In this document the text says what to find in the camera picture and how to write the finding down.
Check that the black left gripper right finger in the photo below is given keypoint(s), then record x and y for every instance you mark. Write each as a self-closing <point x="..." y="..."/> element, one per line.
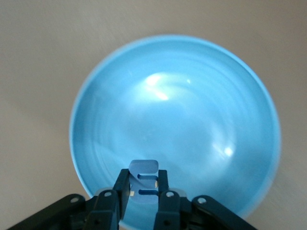
<point x="172" y="210"/>

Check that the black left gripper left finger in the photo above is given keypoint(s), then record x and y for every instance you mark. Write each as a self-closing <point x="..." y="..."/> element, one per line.
<point x="103" y="210"/>

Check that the blue plate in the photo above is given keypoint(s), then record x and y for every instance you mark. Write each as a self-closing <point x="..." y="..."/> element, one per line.
<point x="180" y="119"/>

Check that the brown table cover sheet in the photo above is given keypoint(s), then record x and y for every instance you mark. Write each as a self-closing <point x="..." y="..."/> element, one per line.
<point x="36" y="72"/>

